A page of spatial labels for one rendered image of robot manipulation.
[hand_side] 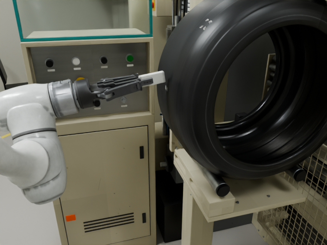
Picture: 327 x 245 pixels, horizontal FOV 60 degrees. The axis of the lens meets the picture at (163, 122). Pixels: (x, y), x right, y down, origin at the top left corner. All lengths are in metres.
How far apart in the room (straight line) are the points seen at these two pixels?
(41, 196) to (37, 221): 1.56
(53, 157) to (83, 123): 0.71
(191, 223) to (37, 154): 0.99
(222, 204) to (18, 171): 0.59
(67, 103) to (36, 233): 1.55
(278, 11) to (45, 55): 0.95
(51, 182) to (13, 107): 0.20
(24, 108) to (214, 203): 0.60
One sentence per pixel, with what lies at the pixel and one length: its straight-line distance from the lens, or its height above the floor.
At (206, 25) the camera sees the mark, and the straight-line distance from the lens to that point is 0.74.
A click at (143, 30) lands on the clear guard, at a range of 1.33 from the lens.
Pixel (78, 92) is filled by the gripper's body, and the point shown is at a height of 1.23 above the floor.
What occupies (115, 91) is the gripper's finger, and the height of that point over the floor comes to 1.23.
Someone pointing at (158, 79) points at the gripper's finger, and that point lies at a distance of 0.78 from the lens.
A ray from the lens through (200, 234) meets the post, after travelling 1.57.
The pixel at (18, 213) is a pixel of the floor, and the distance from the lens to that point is 2.40.
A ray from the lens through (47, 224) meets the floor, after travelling 2.22.
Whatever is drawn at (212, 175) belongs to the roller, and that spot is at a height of 0.92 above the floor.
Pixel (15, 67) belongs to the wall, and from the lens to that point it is 4.24.
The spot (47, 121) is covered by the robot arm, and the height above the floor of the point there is 1.17.
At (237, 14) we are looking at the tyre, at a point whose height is 1.40.
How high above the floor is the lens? 1.45
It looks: 24 degrees down
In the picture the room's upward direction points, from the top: straight up
